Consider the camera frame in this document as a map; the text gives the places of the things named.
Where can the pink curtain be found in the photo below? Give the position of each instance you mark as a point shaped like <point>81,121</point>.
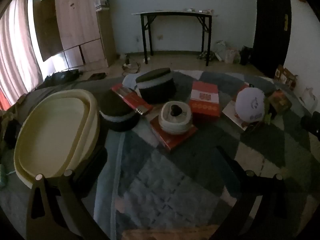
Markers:
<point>15,55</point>

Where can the large black round tin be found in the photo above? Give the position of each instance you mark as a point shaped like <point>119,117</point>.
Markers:
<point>155,90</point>

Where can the green packaged item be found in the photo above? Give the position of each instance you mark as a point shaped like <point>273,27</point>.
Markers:
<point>278,101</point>

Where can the brown cardboard box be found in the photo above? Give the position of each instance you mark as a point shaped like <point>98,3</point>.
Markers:
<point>285,76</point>

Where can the dark floor mat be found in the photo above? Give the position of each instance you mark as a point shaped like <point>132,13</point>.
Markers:
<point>97,76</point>

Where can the wooden wardrobe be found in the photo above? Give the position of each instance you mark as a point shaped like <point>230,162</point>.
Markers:
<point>77,17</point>

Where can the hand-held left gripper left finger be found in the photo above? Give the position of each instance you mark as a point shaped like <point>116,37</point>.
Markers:
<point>93,166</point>

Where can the translucent plastic bag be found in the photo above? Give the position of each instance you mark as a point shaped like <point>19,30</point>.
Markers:
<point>232,56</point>

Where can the cream plastic basin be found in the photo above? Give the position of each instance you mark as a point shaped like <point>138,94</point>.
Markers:
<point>55,130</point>

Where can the orange curtain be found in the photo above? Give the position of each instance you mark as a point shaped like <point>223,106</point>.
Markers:
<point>5,101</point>

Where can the long red box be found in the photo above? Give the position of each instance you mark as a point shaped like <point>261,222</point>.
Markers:
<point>130,98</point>

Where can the black folding table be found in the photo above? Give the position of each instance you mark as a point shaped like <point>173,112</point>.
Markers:
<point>175,13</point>

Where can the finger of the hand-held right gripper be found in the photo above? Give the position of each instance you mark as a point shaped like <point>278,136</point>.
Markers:
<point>311,126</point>

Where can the black bin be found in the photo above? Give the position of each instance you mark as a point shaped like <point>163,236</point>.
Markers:
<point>246,55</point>

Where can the pile of floor clutter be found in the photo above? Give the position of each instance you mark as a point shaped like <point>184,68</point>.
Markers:
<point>207,55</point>

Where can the small black round tin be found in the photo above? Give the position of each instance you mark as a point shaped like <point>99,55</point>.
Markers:
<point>112,105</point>

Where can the white plastic bag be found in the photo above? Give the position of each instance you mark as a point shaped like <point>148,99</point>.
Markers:
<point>222,47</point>

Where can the dark door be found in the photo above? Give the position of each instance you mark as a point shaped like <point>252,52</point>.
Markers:
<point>270,30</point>

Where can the small black object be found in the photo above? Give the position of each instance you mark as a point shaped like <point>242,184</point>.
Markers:
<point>175,110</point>

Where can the white paper bag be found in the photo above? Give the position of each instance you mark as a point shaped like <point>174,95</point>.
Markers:
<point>308,97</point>

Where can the white round tape roll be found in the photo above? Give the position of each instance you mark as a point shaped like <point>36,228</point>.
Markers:
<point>175,126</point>

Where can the black clothes heap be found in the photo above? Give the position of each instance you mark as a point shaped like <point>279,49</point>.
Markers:
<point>62,76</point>

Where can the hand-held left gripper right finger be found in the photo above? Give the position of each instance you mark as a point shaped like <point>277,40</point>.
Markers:
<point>230,162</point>

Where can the dark cloth pile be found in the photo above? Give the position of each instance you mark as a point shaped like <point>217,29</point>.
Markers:
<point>12,132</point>

